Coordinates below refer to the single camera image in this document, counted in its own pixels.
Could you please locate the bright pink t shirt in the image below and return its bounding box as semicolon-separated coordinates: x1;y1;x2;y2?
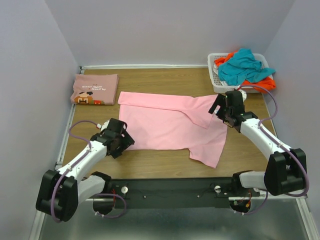
118;91;227;168

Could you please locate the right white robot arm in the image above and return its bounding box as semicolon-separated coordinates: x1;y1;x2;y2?
208;90;310;197

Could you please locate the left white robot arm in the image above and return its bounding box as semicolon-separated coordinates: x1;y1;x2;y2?
35;118;135;223

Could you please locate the white plastic laundry basket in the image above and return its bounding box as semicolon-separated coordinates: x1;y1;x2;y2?
207;53;269;94

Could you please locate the teal t shirt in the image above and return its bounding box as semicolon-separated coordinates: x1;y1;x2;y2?
214;48;276;86

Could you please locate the orange t shirt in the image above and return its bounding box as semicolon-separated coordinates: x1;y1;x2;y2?
213;51;277;94

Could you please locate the folded dusty pink printed shirt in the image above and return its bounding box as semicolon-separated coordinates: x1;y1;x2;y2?
70;74;119;106

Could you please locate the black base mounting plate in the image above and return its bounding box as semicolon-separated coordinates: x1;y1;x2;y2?
82;176;261;210

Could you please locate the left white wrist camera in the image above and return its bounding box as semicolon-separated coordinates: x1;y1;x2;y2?
96;120;110;131

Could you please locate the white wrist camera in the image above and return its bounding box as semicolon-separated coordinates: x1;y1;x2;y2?
238;89;247;102
96;120;110;131

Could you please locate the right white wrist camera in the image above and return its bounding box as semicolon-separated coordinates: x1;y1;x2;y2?
238;89;247;102

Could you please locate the aluminium rail frame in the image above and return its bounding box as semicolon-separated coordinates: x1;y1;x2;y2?
28;65;320;240

